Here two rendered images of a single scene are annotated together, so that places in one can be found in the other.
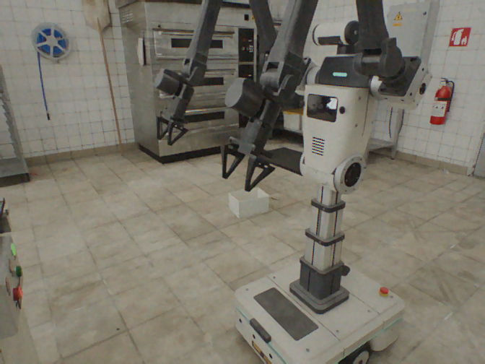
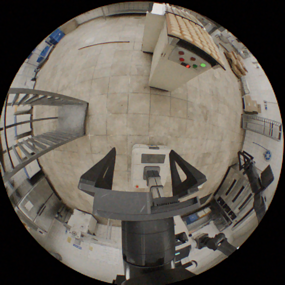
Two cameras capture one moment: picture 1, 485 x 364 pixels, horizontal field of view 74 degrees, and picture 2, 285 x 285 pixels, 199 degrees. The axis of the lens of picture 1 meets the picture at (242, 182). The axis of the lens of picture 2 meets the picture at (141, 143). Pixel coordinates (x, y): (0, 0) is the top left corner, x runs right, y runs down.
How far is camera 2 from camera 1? 0.68 m
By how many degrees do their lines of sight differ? 56
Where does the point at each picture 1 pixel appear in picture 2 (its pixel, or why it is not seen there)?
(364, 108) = not seen: hidden behind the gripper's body
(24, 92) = (259, 139)
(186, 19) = (251, 202)
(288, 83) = not seen: outside the picture
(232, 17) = (240, 217)
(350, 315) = (137, 173)
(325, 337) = (136, 161)
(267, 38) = (224, 247)
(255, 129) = (130, 249)
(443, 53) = not seen: hidden behind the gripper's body
